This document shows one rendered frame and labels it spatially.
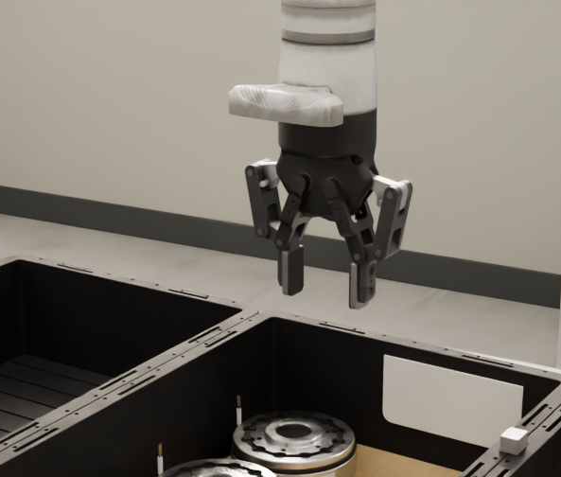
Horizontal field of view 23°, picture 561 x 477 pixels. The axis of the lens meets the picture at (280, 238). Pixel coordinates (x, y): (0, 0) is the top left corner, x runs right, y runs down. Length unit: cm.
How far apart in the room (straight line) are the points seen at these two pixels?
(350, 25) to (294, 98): 7
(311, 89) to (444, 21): 294
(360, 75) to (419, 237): 309
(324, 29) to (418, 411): 35
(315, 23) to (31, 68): 374
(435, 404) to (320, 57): 32
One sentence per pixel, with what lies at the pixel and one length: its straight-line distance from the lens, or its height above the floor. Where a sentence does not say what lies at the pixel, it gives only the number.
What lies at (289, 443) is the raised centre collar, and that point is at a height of 87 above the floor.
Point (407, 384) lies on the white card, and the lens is 116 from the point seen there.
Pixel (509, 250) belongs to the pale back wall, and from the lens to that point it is 400.
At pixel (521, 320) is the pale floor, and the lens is 389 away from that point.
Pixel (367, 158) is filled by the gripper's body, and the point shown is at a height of 111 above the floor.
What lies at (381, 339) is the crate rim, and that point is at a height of 93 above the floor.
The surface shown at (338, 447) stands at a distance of 113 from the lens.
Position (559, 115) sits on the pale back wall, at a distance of 386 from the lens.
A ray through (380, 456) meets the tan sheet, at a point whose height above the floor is 83.
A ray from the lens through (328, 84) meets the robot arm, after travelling 100.
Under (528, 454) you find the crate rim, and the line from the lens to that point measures 98.
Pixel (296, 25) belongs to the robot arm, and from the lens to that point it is 101.
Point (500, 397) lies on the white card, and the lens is 113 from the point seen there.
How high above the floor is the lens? 136
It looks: 17 degrees down
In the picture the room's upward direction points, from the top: straight up
